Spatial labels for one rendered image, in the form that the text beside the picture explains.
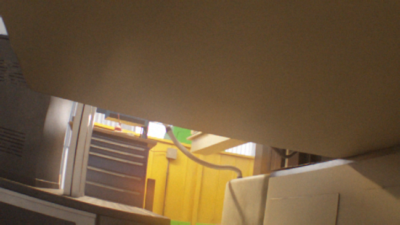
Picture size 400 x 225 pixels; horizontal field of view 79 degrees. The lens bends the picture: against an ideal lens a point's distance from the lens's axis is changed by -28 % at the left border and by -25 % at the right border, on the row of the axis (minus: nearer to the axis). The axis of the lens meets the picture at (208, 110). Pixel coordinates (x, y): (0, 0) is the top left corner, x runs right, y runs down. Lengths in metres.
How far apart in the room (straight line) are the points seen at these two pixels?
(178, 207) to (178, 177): 0.43
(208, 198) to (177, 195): 0.44
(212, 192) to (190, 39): 3.98
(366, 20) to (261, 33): 0.16
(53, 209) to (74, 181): 0.21
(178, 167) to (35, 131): 3.33
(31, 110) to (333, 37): 0.94
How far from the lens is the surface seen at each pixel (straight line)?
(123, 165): 2.88
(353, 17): 0.40
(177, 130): 5.69
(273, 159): 2.79
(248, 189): 1.85
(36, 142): 1.05
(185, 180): 4.23
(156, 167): 4.13
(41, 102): 1.08
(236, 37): 0.45
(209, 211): 4.37
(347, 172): 1.25
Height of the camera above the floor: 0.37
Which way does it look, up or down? 18 degrees up
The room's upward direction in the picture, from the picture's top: 7 degrees clockwise
